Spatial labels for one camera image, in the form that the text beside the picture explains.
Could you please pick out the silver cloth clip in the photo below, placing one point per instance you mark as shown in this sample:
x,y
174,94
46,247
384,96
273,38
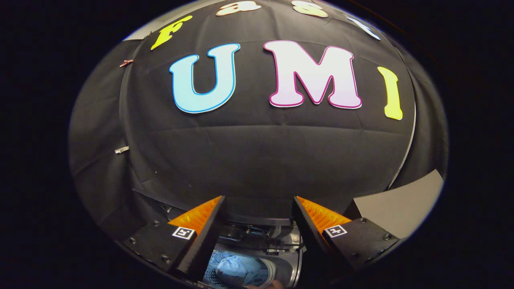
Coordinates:
x,y
121,149

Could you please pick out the grey washing machine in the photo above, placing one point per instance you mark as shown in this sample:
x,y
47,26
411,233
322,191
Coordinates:
x,y
261,241

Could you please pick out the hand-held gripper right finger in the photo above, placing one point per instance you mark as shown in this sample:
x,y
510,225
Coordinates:
x,y
309,233

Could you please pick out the copper cloth clip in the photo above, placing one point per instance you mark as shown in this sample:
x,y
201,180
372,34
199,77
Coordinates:
x,y
125,62

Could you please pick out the light blue shirt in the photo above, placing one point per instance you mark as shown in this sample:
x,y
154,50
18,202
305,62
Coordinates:
x,y
241,269

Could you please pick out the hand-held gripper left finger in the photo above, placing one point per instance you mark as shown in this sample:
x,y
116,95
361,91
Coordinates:
x,y
209,237

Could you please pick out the black backdrop cloth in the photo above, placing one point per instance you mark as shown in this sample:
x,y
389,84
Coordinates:
x,y
257,152

